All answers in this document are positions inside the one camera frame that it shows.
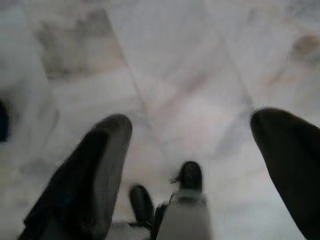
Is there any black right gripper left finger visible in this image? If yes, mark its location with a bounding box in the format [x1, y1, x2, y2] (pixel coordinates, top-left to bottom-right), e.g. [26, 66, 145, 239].
[16, 113, 133, 240]

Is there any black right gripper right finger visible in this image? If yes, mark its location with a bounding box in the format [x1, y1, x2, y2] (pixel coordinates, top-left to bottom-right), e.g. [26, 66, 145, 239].
[250, 107, 320, 240]

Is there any silver robot left leg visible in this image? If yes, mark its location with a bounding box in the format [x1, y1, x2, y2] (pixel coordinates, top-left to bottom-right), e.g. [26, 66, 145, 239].
[128, 184, 155, 226]

